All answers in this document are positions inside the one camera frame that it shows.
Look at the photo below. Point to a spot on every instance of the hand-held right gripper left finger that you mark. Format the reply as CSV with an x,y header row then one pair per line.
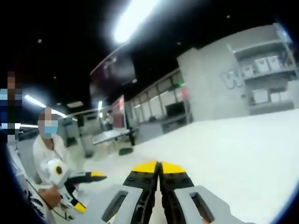
x,y
116,205

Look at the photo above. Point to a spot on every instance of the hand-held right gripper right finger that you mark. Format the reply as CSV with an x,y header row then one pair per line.
x,y
205,205

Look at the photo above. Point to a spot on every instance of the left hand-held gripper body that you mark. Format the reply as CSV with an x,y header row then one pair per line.
x,y
56,170

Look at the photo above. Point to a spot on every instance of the person's left hand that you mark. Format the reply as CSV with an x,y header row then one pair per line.
x,y
52,197

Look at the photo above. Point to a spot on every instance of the person's right hand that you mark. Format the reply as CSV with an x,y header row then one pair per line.
x,y
157,210

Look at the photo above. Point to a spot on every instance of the person in white coat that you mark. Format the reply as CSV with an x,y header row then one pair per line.
x,y
46,149

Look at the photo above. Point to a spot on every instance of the black monitor stand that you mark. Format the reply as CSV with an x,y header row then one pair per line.
x,y
126,151

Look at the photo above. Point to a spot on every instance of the grey desk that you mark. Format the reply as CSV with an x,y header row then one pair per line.
x,y
109,135

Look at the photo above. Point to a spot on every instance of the ceiling light strip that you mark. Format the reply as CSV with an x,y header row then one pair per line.
x,y
134,21
44,105

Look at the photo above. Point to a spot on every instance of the computer monitor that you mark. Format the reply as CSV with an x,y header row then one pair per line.
x,y
119,112

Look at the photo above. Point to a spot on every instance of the black screen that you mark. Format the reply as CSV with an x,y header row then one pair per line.
x,y
175,110

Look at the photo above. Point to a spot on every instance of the pink object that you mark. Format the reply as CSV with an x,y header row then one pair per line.
x,y
185,93

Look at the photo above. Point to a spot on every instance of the green exit light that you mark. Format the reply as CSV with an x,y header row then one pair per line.
x,y
180,82

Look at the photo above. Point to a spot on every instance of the group of white storage boxes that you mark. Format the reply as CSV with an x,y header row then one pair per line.
x,y
266,64

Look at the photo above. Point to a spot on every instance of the grey metal shelving unit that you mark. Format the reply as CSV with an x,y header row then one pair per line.
x,y
264,46

